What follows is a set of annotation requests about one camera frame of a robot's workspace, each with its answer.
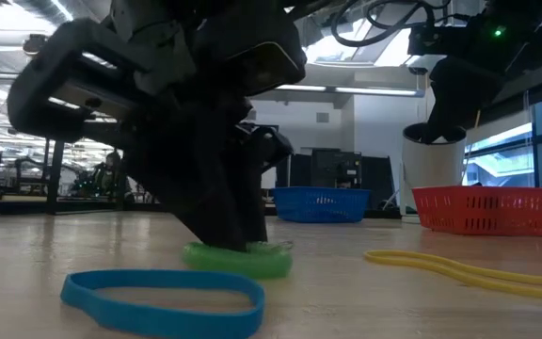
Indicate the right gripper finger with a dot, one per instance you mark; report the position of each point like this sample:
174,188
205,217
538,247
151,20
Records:
433,122
468,94

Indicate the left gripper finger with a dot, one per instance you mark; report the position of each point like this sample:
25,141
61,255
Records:
257,155
200,179

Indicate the yellow rubber band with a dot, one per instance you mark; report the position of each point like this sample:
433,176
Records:
371,256

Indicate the blue rubber band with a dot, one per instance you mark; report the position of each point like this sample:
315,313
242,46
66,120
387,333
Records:
158,325

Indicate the white lamp shade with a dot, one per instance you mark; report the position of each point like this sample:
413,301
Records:
268,178

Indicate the white cup with black rim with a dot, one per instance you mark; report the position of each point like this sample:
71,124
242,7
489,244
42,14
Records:
433,169

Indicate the long ceiling light bar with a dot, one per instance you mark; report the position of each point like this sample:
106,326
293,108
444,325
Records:
374,91

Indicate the large glass window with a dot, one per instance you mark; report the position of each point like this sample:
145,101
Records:
501,165

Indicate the blue plastic basket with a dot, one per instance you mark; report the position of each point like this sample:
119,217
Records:
320,205

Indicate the black partition screen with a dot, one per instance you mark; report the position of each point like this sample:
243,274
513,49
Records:
374,179

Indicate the person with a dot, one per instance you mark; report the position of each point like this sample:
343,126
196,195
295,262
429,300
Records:
345,184
111,162

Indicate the red plastic basket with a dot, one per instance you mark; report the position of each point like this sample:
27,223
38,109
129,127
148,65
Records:
487,212

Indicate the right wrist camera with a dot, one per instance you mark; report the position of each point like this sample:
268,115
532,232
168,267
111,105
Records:
426,41

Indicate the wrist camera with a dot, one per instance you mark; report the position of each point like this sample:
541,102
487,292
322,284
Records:
426,41
271,68

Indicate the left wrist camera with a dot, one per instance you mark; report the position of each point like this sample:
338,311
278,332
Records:
271,68

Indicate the black aluminium table frame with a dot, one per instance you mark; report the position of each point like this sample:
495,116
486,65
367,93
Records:
17,207

